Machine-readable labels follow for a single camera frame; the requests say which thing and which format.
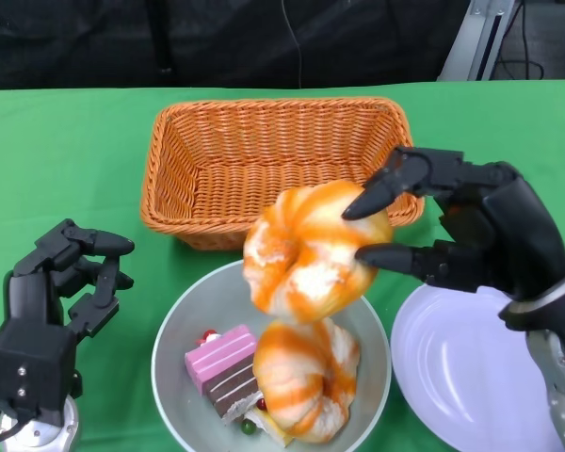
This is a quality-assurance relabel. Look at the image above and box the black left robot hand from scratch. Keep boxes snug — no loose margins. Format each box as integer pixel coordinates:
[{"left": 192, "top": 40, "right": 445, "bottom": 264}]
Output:
[{"left": 0, "top": 218, "right": 136, "bottom": 418}]

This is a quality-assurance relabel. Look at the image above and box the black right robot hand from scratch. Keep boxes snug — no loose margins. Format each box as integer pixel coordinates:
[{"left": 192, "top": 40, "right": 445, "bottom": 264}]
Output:
[{"left": 342, "top": 146, "right": 565, "bottom": 303}]

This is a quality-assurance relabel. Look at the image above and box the grey-green round bowl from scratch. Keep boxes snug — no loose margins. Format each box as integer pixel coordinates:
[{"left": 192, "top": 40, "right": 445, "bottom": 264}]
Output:
[{"left": 150, "top": 257, "right": 391, "bottom": 452}]

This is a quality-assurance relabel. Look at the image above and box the pink cake slice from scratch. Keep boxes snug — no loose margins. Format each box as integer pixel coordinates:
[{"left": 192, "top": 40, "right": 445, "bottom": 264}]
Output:
[{"left": 184, "top": 324, "right": 258, "bottom": 396}]

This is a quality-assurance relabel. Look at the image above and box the orange striped ring bread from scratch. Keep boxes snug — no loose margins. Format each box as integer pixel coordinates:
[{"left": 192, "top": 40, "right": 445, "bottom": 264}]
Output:
[
  {"left": 242, "top": 181, "right": 393, "bottom": 325},
  {"left": 252, "top": 317, "right": 362, "bottom": 444}
]

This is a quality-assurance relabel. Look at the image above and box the chocolate cake slice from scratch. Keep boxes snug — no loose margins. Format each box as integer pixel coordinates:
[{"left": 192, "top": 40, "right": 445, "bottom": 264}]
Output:
[{"left": 202, "top": 362, "right": 263, "bottom": 428}]

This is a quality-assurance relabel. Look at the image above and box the yellow cake slice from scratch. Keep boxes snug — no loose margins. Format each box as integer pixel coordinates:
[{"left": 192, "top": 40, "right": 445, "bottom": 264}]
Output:
[{"left": 242, "top": 397, "right": 296, "bottom": 448}]

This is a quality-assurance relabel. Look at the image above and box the lavender round plate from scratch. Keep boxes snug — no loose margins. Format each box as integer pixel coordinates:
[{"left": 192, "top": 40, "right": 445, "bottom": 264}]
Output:
[{"left": 389, "top": 282, "right": 565, "bottom": 452}]

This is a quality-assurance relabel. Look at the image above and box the orange wicker basket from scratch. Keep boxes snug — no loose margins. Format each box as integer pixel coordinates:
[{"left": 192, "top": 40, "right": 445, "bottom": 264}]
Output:
[{"left": 139, "top": 97, "right": 426, "bottom": 251}]

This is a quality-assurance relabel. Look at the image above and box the green tablecloth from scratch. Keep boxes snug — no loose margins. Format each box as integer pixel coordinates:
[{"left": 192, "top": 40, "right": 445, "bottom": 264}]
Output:
[{"left": 0, "top": 79, "right": 565, "bottom": 452}]

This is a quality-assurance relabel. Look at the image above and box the black backdrop curtain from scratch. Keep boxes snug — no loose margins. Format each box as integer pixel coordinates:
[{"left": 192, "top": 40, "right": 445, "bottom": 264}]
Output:
[{"left": 0, "top": 0, "right": 472, "bottom": 93}]

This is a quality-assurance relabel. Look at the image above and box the black backdrop stand pole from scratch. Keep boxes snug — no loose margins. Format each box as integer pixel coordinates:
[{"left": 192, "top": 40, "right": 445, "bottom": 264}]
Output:
[{"left": 154, "top": 0, "right": 178, "bottom": 79}]

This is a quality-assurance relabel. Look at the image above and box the aluminium frame post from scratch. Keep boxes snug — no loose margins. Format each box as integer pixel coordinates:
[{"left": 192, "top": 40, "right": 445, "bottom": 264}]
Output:
[{"left": 438, "top": 0, "right": 518, "bottom": 85}]

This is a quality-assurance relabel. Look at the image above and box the black floor cable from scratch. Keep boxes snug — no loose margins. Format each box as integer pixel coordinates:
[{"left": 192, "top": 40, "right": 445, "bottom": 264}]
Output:
[{"left": 496, "top": 0, "right": 547, "bottom": 84}]

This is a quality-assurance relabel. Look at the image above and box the thin black hanging cable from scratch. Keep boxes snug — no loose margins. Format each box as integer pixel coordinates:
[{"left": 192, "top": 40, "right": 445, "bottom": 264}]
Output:
[{"left": 280, "top": 0, "right": 307, "bottom": 91}]

